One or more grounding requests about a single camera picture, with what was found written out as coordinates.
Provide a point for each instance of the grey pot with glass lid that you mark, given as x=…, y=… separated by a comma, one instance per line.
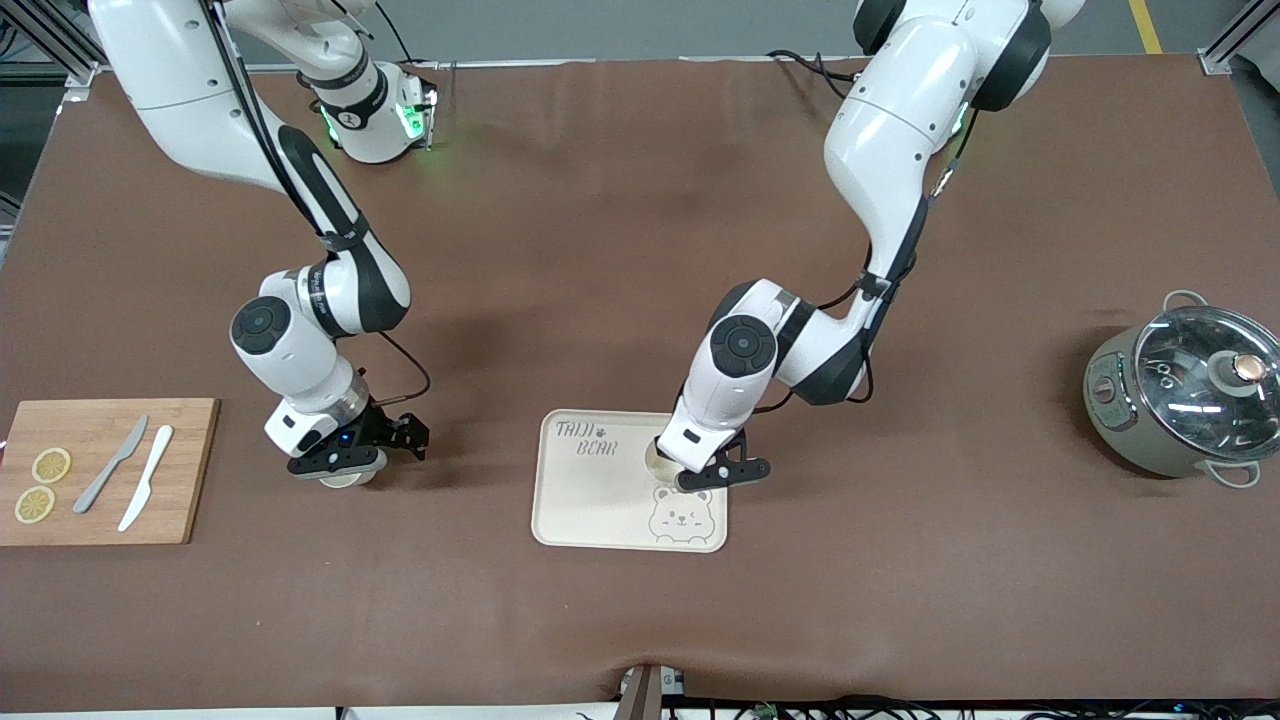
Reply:
x=1110, y=420

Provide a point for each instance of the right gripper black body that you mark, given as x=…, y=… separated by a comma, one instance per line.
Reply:
x=383, y=426

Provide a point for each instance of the cream bear print tray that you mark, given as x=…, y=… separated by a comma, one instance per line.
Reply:
x=590, y=510

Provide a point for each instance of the yellow lemon slice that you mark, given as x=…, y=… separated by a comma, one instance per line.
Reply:
x=35, y=505
x=51, y=466

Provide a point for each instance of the bamboo cutting board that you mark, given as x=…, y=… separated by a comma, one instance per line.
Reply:
x=170, y=520

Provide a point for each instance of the aluminium frame post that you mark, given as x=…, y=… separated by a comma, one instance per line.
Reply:
x=75, y=72
x=1235, y=45

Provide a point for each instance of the glass pot lid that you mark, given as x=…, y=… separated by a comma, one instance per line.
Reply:
x=1180, y=400

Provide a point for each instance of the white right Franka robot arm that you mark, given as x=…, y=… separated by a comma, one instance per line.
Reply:
x=300, y=350

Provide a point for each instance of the white plastic knife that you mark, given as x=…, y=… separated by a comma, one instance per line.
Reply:
x=145, y=480

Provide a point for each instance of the table edge clamp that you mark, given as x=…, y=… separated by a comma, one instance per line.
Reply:
x=645, y=695

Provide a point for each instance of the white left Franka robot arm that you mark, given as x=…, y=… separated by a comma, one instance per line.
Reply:
x=900, y=120

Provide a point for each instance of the white IKEA cup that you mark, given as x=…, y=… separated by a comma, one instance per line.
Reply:
x=348, y=481
x=658, y=468

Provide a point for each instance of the grey plastic knife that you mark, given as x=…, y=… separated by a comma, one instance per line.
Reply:
x=105, y=475

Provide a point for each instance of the brown table cover mat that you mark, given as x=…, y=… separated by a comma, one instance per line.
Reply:
x=600, y=250

